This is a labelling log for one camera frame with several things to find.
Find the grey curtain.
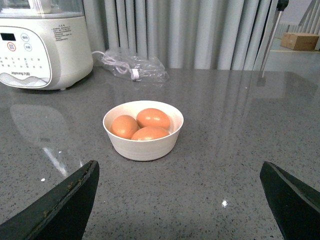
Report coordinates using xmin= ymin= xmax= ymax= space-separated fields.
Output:
xmin=83 ymin=0 xmax=277 ymax=71

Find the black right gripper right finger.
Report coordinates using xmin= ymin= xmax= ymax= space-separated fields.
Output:
xmin=259 ymin=161 xmax=320 ymax=240

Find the white round bowl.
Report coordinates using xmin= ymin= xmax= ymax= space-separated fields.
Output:
xmin=103 ymin=100 xmax=184 ymax=161

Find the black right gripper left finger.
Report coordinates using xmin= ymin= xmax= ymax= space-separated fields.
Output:
xmin=0 ymin=160 xmax=100 ymax=240

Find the brown egg in bowl back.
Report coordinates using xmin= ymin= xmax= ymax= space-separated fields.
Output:
xmin=136 ymin=108 xmax=171 ymax=130

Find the cardboard box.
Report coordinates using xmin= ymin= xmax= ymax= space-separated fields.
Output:
xmin=280 ymin=32 xmax=320 ymax=51

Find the white Joyoung kitchen appliance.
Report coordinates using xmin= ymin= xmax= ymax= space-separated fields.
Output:
xmin=0 ymin=0 xmax=93 ymax=90

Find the brown egg in bowl left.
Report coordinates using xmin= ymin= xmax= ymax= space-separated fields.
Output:
xmin=110 ymin=115 xmax=139 ymax=140

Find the brown egg in bowl front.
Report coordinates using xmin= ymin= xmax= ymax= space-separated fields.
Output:
xmin=131 ymin=126 xmax=170 ymax=141

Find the metal tripod stand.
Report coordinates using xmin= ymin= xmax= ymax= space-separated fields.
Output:
xmin=260 ymin=0 xmax=289 ymax=77

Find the brown egg in bowl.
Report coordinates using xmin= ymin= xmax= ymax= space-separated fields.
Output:
xmin=131 ymin=126 xmax=170 ymax=141
xmin=136 ymin=108 xmax=171 ymax=130
xmin=110 ymin=115 xmax=139 ymax=140

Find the clear plastic bag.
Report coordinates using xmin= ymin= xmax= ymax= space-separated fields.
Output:
xmin=99 ymin=48 xmax=169 ymax=83

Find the white power cable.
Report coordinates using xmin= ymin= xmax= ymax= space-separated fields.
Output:
xmin=91 ymin=50 xmax=140 ymax=81

